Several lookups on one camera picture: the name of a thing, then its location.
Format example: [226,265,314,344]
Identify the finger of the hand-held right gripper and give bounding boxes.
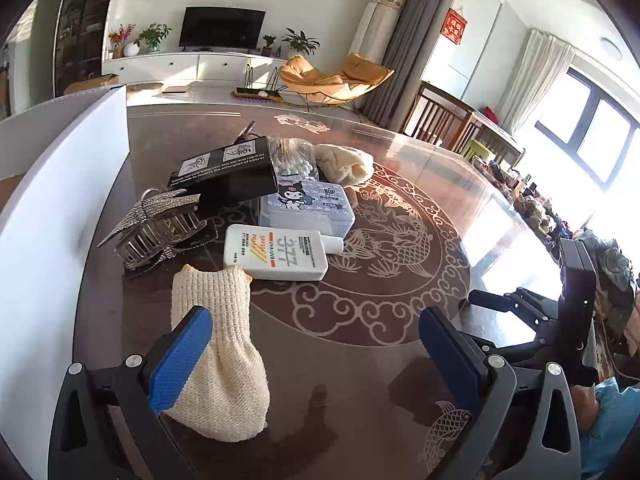
[467,332,543,368]
[469,287,556,328]

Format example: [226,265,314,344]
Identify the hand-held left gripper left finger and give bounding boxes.
[47,306,214,480]

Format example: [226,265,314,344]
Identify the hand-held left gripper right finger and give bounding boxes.
[419,306,583,480]

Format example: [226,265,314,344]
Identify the cream knit glove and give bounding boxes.
[171,264,271,443]
[314,144,375,186]

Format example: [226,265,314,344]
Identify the rhinestone bow hair clip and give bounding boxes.
[97,189,218,278]

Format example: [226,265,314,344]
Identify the white sunscreen bottle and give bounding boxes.
[223,224,345,282]

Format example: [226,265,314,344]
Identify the white cardboard box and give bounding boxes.
[0,85,130,456]

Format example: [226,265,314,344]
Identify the black printed cardboard box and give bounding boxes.
[169,136,280,211]

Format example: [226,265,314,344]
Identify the clear cartoon print plastic box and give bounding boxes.
[258,177,357,238]

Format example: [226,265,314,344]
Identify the bag of cotton swabs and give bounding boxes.
[267,137,320,181]

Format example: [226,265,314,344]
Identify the person's right forearm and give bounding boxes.
[570,375,640,480]

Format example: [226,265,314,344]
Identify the row of cluttered small items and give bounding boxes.
[470,155,586,246]

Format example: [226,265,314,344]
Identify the dark patterned cloth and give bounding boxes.
[575,230,640,356]

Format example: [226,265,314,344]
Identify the large window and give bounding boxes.
[535,67,640,193]

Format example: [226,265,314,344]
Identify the wooden chair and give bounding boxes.
[402,81,476,153]

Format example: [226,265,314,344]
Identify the white curtain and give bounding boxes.
[500,29,576,136]

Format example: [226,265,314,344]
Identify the grey curtain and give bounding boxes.
[361,0,451,128]

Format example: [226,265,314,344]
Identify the orange lounge chair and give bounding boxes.
[278,53,396,111]

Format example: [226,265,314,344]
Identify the brown cardboard box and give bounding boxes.
[64,74,119,95]

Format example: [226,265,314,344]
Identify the white television cabinet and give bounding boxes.
[102,51,288,83]

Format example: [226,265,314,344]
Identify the covered floor air conditioner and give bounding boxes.
[348,0,407,68]

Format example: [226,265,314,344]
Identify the broad leaf potted plant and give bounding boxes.
[281,28,321,58]

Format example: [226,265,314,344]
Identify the bushy green potted plant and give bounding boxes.
[134,22,172,54]

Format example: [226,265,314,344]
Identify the red flowers in vase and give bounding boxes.
[108,23,136,59]

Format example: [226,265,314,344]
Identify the black television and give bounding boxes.
[179,6,267,53]

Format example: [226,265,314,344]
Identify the black glass display cabinet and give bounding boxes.
[52,0,118,98]

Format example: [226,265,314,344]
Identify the red wall hanging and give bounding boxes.
[441,8,468,42]

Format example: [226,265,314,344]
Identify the black wire floor rack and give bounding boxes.
[235,57,291,101]

